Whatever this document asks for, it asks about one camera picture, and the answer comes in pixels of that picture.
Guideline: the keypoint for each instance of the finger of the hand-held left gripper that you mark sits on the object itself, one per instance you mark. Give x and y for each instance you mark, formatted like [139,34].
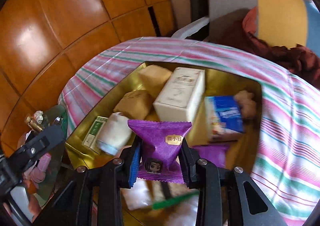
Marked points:
[37,143]

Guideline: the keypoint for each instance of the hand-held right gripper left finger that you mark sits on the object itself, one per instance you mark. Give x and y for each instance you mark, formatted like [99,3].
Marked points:
[135,166]

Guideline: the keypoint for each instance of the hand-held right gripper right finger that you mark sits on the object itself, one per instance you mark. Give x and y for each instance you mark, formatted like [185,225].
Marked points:
[187,166]

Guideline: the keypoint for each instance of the purple snack packet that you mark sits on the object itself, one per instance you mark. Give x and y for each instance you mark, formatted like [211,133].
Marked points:
[160,141]
[212,153]

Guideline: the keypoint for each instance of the clear packet with green edges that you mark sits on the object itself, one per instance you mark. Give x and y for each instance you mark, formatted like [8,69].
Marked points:
[175,199]

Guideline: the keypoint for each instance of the small green label box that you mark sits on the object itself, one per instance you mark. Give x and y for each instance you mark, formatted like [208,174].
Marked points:
[93,133]

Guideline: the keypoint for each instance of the blue and white box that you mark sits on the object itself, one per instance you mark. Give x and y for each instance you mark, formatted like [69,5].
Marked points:
[226,116]

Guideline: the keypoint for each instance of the cream carton box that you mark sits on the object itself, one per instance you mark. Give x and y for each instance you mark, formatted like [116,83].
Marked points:
[177,96]

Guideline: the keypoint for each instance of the gold metal tin box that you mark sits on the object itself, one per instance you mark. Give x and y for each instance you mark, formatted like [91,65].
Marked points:
[220,78]

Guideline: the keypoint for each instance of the small brass bottle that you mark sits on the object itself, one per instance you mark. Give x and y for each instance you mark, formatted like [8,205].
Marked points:
[33,123]

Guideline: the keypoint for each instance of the pink ribbed cloth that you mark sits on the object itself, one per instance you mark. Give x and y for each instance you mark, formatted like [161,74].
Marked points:
[41,168]

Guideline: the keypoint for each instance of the striped tablecloth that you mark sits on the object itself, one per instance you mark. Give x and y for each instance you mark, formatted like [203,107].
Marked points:
[287,126]

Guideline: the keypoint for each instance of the wooden wardrobe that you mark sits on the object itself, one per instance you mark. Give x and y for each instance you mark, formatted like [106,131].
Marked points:
[62,15]

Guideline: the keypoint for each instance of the red-brown padded jacket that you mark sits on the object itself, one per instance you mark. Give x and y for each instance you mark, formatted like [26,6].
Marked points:
[295,60]

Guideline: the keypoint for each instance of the grey yellow blue armchair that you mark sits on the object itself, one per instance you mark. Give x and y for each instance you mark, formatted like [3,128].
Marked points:
[277,10]

